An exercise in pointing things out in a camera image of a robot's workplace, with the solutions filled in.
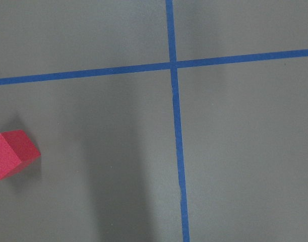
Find red foam block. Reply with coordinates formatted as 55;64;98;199
0;130;41;180

